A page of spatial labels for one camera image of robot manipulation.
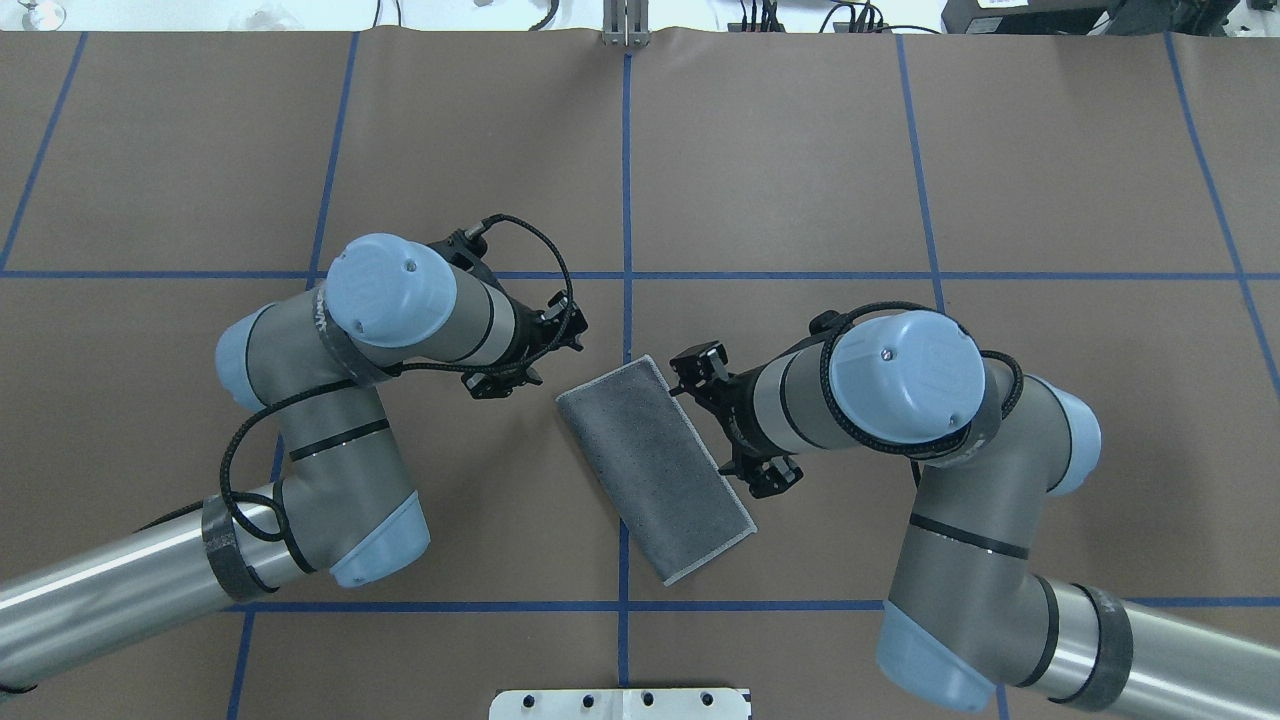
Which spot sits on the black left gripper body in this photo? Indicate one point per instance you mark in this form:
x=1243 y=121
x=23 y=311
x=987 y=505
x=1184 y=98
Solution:
x=527 y=340

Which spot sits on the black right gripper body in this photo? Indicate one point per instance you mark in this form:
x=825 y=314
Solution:
x=728 y=405

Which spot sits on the pink and grey towel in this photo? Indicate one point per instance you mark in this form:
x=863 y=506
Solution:
x=656 y=469

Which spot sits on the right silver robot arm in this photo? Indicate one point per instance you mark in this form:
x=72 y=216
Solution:
x=987 y=444

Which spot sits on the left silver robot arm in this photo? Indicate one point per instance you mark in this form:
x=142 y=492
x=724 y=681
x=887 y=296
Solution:
x=313 y=479

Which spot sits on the aluminium frame post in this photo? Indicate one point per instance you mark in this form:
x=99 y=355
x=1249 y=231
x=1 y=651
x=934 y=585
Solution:
x=625 y=23

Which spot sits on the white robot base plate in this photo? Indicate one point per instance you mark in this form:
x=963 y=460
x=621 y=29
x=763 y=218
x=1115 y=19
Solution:
x=624 y=703

